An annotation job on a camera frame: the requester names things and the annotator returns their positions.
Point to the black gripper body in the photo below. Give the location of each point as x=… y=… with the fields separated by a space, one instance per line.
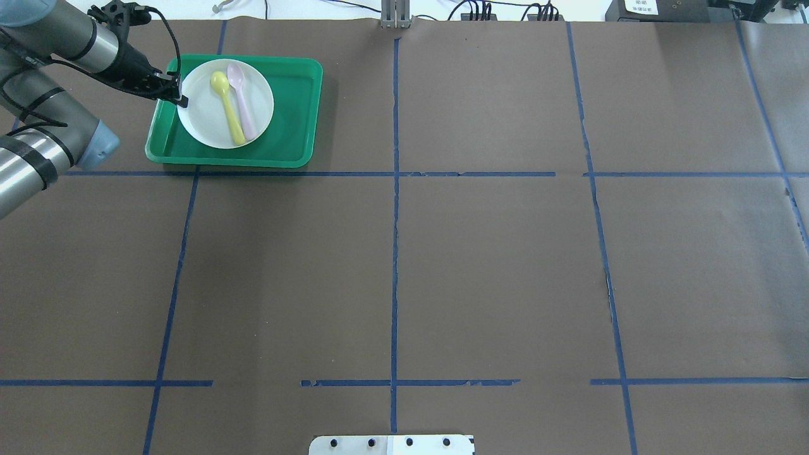
x=129 y=66

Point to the white round plate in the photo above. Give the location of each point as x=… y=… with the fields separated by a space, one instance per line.
x=204 y=117

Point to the yellow plastic spoon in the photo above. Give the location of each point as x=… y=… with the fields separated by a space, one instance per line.
x=221 y=86

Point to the pink plastic spoon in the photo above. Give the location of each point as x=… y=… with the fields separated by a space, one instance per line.
x=237 y=79

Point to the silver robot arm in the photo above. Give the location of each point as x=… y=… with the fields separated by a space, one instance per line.
x=56 y=132

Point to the green plastic tray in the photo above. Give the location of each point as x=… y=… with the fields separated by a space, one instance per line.
x=288 y=141

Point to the black computer box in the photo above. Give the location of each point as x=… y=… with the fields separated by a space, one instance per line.
x=658 y=11

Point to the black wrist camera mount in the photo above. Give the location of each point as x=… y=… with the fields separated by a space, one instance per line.
x=117 y=14

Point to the aluminium frame post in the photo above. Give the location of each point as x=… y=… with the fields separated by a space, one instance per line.
x=395 y=14

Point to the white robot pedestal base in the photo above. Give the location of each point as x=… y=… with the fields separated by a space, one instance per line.
x=394 y=444

